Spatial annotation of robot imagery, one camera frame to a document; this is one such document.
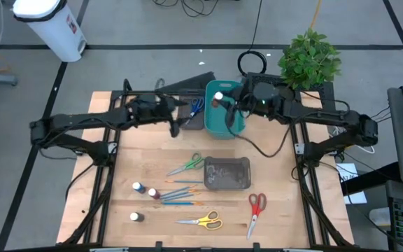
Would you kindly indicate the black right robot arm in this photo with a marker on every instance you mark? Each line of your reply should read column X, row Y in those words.
column 327, row 117

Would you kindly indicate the narrow grey translucent bin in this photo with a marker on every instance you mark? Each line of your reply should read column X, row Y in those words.
column 196, row 124

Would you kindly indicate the green leafy plant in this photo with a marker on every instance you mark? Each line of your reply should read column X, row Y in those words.
column 310, row 59

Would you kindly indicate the black table edge bracket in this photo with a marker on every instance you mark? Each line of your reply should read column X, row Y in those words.
column 159, row 245
column 256, row 245

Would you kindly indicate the white trash bin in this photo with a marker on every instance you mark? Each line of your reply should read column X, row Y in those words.
column 54, row 31

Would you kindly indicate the thin blue paintbrush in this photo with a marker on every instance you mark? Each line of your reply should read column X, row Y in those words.
column 187, row 181

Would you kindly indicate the blue paint bottle white cap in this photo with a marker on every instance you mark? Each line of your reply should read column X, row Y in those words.
column 139, row 188

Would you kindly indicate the white paper sheet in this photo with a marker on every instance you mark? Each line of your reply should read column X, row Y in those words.
column 346, row 169

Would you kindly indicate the blue paintbrush gold ferrule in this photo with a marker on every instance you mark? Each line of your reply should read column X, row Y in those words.
column 178, row 194
column 178, row 190
column 180, row 197

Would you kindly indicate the black desk beam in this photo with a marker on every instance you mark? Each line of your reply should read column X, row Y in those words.
column 369, row 178

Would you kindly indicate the black perforated panel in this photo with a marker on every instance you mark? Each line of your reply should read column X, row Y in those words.
column 322, row 89

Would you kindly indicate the blue and orange pens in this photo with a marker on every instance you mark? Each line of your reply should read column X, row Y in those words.
column 180, row 203

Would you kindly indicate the teal plastic bin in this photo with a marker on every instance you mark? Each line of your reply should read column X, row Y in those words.
column 219, row 122

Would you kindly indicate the brown paint bottle white cap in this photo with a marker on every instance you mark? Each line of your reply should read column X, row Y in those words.
column 218, row 97

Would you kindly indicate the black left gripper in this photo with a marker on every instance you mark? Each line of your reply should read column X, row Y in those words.
column 152, row 110

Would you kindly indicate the black plant pot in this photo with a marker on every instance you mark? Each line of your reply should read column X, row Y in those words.
column 289, row 91

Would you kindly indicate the wide grey translucent bin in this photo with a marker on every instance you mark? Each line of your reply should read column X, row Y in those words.
column 227, row 175

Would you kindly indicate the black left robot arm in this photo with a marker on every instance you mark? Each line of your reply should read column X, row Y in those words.
column 82, row 120

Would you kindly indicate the maroon paint bottle white cap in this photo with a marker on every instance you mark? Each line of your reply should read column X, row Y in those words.
column 154, row 193

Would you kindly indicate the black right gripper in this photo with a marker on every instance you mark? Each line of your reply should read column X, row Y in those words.
column 247, row 101

